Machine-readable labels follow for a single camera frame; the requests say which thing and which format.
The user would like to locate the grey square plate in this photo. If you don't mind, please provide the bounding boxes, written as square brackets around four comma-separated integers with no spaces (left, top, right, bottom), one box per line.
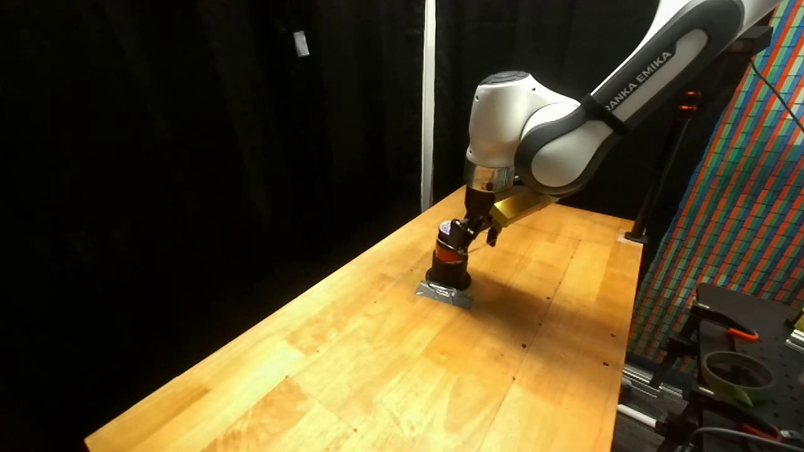
[414,279,478,311]

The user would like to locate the dark cup with orange band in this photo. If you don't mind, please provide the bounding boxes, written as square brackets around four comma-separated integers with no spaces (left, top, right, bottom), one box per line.
[422,220,478,294]

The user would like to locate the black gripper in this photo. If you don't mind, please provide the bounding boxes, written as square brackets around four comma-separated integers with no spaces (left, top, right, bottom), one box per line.
[447,184,508,253]

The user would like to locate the colourful patterned panel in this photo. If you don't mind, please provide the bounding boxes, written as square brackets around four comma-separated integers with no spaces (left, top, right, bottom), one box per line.
[629,0,804,364]

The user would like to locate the orange clamp handle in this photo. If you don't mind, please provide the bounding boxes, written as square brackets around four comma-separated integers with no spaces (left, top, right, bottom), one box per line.
[721,323,765,346]

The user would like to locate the black equipment cart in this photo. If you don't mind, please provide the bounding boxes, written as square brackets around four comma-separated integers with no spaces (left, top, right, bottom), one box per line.
[613,281,804,452]

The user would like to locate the black curtain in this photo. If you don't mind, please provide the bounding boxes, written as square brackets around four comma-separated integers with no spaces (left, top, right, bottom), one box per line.
[0,0,698,452]

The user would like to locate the green tape roll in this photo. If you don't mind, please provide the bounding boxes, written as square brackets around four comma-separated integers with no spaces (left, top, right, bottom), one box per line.
[698,346,779,403]

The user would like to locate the white tag on curtain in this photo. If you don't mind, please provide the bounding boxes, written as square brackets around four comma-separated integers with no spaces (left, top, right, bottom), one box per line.
[291,29,314,61]

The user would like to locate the white vertical pole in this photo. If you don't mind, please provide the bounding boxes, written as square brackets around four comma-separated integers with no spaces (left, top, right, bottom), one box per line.
[417,0,441,215]

